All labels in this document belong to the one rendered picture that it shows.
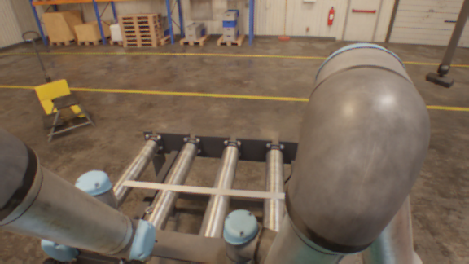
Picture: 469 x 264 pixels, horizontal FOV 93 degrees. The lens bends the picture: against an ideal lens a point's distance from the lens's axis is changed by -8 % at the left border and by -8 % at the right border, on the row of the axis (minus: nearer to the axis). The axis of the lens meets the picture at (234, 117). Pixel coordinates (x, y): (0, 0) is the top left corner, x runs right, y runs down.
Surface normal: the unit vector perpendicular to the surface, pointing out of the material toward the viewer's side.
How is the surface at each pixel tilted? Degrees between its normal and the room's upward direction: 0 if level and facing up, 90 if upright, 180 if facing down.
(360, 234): 86
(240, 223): 0
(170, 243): 0
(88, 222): 93
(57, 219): 100
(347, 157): 56
